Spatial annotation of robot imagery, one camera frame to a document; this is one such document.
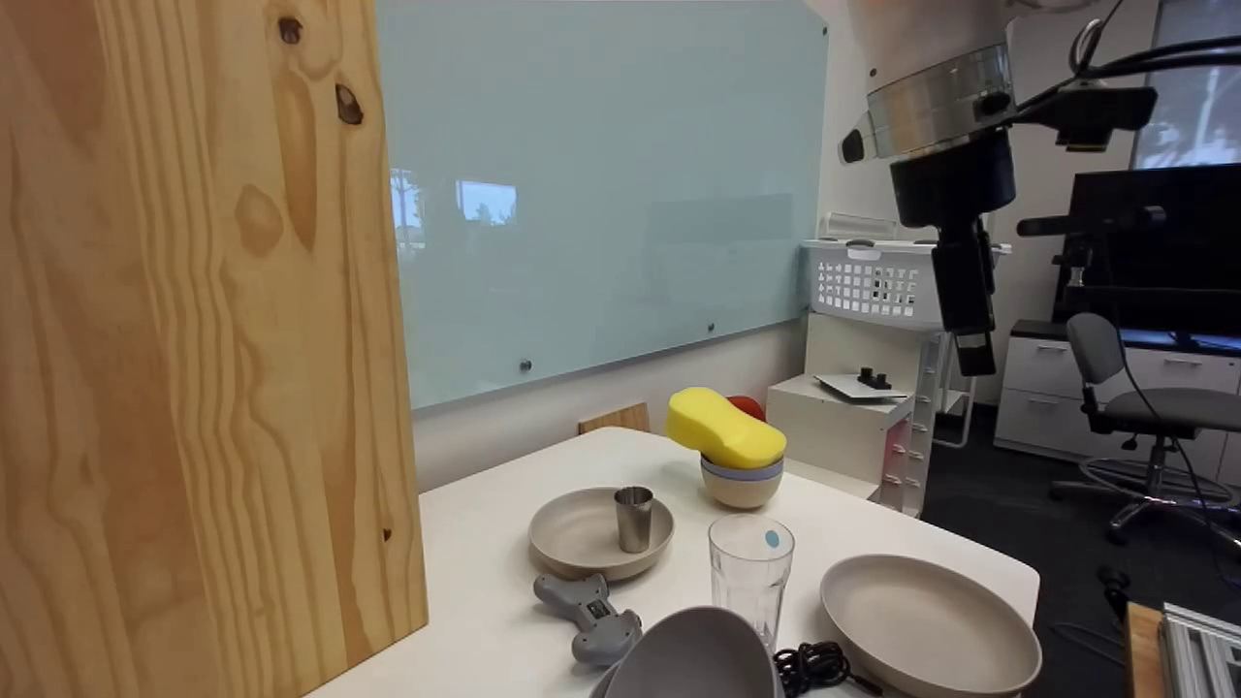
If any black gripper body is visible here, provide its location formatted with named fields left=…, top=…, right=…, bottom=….
left=893, top=133, right=1014, bottom=375

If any small silver metal cup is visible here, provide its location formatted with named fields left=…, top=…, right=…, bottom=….
left=612, top=484, right=656, bottom=555

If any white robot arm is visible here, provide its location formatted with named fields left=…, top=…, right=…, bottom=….
left=844, top=0, right=1014, bottom=375

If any clear glass cup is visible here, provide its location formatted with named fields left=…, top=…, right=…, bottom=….
left=705, top=515, right=793, bottom=646

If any white laundry basket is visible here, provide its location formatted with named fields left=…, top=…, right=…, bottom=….
left=805, top=241, right=941, bottom=328

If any white drawer unit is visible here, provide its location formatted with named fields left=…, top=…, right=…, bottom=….
left=994, top=327, right=1241, bottom=484

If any black monitor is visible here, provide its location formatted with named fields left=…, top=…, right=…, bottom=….
left=1054, top=164, right=1241, bottom=335

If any white cabinet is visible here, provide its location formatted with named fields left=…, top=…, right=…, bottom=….
left=767, top=375, right=908, bottom=495

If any red ball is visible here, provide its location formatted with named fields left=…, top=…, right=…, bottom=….
left=729, top=394, right=767, bottom=418

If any grey office chair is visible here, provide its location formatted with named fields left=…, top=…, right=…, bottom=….
left=1052, top=309, right=1241, bottom=546

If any yellow sponge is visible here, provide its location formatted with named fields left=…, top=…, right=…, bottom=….
left=668, top=388, right=787, bottom=471

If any beige and grey bowl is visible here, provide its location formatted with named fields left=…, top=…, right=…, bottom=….
left=702, top=463, right=783, bottom=512

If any glass whiteboard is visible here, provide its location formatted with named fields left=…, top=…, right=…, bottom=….
left=374, top=0, right=824, bottom=407

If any beige plate right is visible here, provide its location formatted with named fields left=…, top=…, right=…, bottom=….
left=819, top=555, right=1044, bottom=698

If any beige plate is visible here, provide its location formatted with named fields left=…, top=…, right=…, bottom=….
left=528, top=487, right=676, bottom=583
left=819, top=555, right=1044, bottom=698

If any beige plate left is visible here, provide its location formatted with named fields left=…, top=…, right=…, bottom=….
left=528, top=487, right=676, bottom=583

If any grey bowl front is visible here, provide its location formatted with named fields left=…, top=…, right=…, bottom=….
left=590, top=605, right=783, bottom=698

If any wooden board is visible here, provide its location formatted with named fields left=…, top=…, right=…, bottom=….
left=0, top=0, right=430, bottom=698

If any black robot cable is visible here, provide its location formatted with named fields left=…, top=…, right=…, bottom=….
left=1003, top=0, right=1241, bottom=133

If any black cable bundle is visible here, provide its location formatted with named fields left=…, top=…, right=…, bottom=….
left=771, top=639, right=858, bottom=698

